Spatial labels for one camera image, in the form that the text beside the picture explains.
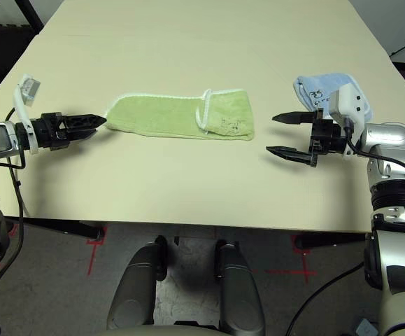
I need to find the pale robot waist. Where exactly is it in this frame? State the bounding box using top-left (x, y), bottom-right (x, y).
top-left (104, 323), bottom-right (224, 336)

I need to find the green towel white trim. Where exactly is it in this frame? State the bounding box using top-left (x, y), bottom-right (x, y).
top-left (104, 88), bottom-right (255, 142)

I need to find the small blue floor object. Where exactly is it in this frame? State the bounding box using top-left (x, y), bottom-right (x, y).
top-left (355, 318), bottom-right (374, 336)

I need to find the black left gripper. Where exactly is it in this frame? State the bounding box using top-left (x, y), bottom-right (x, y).
top-left (29, 111), bottom-right (108, 152)

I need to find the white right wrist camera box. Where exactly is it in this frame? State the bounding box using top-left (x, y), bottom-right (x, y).
top-left (329, 83), bottom-right (371, 157)

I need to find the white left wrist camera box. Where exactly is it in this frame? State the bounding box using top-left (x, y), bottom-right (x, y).
top-left (13, 73), bottom-right (42, 155)

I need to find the black metal frame bar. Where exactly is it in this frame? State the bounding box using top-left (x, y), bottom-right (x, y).
top-left (23, 0), bottom-right (45, 36)

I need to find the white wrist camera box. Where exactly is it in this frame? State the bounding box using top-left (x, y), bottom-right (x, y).
top-left (329, 83), bottom-right (371, 157)
top-left (13, 73), bottom-right (42, 155)

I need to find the grey robot right leg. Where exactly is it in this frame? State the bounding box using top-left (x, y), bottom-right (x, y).
top-left (215, 239), bottom-right (266, 333)

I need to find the black table foot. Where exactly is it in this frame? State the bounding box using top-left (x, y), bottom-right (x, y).
top-left (292, 232), bottom-right (367, 249)
top-left (4, 216), bottom-right (105, 241)

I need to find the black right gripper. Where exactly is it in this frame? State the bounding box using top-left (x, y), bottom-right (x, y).
top-left (265, 108), bottom-right (348, 168)

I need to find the light blue folded towel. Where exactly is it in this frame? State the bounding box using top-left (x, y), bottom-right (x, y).
top-left (292, 72), bottom-right (374, 122)

